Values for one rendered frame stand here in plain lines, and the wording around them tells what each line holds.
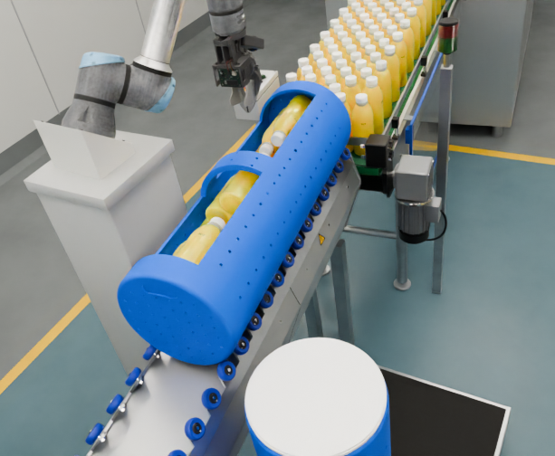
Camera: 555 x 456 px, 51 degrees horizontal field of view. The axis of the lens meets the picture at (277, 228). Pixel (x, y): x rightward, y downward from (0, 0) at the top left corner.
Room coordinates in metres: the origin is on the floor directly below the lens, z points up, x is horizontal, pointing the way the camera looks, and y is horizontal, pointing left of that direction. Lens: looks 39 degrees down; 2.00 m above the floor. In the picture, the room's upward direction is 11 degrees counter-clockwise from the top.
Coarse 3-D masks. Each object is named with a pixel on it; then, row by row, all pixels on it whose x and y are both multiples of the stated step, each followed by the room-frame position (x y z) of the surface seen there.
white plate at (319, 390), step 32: (288, 352) 0.78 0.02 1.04; (320, 352) 0.77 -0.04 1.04; (352, 352) 0.75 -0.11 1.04; (256, 384) 0.72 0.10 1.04; (288, 384) 0.71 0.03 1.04; (320, 384) 0.69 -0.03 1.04; (352, 384) 0.68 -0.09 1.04; (384, 384) 0.67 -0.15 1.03; (256, 416) 0.65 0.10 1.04; (288, 416) 0.63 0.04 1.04; (320, 416) 0.62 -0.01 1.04; (352, 416) 0.61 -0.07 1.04; (288, 448) 0.57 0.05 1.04; (320, 448) 0.56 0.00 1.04; (352, 448) 0.55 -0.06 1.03
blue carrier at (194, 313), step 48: (288, 96) 1.65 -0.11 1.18; (336, 96) 1.58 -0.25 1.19; (288, 144) 1.32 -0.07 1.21; (336, 144) 1.44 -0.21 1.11; (288, 192) 1.17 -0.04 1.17; (240, 240) 0.99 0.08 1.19; (288, 240) 1.09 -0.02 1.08; (144, 288) 0.90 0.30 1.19; (192, 288) 0.84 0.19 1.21; (240, 288) 0.89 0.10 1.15; (144, 336) 0.92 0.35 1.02; (192, 336) 0.85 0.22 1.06; (240, 336) 0.84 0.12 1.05
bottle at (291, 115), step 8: (296, 96) 1.61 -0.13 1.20; (304, 96) 1.60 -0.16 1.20; (288, 104) 1.58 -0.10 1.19; (296, 104) 1.56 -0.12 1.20; (304, 104) 1.57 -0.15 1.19; (288, 112) 1.52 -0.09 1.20; (296, 112) 1.52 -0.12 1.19; (280, 120) 1.48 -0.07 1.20; (288, 120) 1.48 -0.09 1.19; (296, 120) 1.49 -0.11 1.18; (280, 128) 1.46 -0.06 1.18; (288, 128) 1.46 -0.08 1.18
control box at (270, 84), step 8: (264, 72) 2.04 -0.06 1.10; (272, 72) 2.03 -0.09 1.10; (264, 80) 1.98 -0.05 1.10; (272, 80) 1.99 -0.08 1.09; (264, 88) 1.93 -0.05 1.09; (272, 88) 1.98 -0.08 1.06; (264, 96) 1.92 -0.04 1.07; (256, 104) 1.87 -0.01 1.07; (240, 112) 1.91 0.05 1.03; (256, 112) 1.87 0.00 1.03
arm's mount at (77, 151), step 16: (48, 128) 1.50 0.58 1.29; (64, 128) 1.46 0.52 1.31; (48, 144) 1.52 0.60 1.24; (64, 144) 1.48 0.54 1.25; (80, 144) 1.43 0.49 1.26; (96, 144) 1.44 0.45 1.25; (112, 144) 1.48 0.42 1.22; (128, 144) 1.52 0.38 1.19; (64, 160) 1.50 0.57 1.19; (80, 160) 1.45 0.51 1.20; (96, 160) 1.43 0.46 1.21; (112, 160) 1.47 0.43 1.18; (96, 176) 1.43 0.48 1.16
